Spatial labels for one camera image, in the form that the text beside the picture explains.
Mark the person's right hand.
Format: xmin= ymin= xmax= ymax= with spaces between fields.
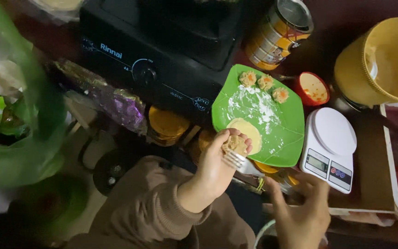
xmin=263 ymin=172 xmax=331 ymax=249

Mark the black stove knob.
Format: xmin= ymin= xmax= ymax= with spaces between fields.
xmin=132 ymin=59 xmax=157 ymax=87

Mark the yellow woven-rim basket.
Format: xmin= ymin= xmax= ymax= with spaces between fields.
xmin=333 ymin=17 xmax=398 ymax=108

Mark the white digital kitchen scale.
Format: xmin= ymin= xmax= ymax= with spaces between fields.
xmin=299 ymin=107 xmax=358 ymax=194

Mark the half-filled dumpling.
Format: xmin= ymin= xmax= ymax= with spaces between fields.
xmin=222 ymin=135 xmax=248 ymax=157

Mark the white flour dusting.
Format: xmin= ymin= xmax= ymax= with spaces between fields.
xmin=227 ymin=85 xmax=284 ymax=154

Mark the wooden tray with white rim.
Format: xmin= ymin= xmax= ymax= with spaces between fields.
xmin=327 ymin=103 xmax=398 ymax=216

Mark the jar with yellow lid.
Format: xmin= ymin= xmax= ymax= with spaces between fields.
xmin=147 ymin=105 xmax=191 ymax=147

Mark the person's left hand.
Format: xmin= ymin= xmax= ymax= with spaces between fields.
xmin=193 ymin=128 xmax=253 ymax=198

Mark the green leaf-shaped plate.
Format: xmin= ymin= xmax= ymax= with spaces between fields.
xmin=211 ymin=64 xmax=305 ymax=168

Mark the red small bowl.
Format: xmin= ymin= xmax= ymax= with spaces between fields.
xmin=294 ymin=71 xmax=330 ymax=107

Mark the finished dumpling with carrot topping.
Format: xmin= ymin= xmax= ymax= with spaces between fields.
xmin=272 ymin=87 xmax=290 ymax=104
xmin=257 ymin=75 xmax=274 ymax=91
xmin=239 ymin=71 xmax=258 ymax=88

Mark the black gas stove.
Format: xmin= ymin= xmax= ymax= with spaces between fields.
xmin=79 ymin=0 xmax=245 ymax=120

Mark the gold tin can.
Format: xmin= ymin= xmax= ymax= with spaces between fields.
xmin=243 ymin=0 xmax=314 ymax=71

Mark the round dumpling wrapper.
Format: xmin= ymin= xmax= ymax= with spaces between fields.
xmin=226 ymin=118 xmax=263 ymax=156

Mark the green plastic bag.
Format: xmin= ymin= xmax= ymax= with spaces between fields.
xmin=0 ymin=0 xmax=90 ymax=229

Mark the purple foil packet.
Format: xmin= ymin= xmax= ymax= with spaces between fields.
xmin=49 ymin=58 xmax=148 ymax=136

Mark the silver fork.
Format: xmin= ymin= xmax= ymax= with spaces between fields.
xmin=221 ymin=149 xmax=305 ymax=203

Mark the clear plastic bag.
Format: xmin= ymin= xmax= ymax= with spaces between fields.
xmin=26 ymin=0 xmax=84 ymax=24

